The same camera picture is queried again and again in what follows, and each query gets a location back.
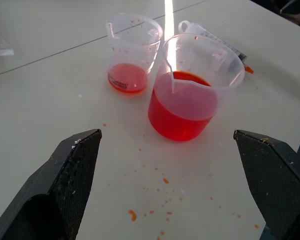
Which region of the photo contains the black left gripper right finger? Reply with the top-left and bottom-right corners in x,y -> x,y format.
233,129 -> 300,240

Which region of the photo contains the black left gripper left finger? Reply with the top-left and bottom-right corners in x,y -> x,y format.
0,128 -> 103,240

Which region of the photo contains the large beaker with red liquid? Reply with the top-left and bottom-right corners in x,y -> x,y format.
147,33 -> 246,142

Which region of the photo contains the small beaker with red liquid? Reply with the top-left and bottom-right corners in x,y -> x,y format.
105,12 -> 164,95

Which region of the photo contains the plastic measuring tool with label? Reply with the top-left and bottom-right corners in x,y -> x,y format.
177,20 -> 255,75

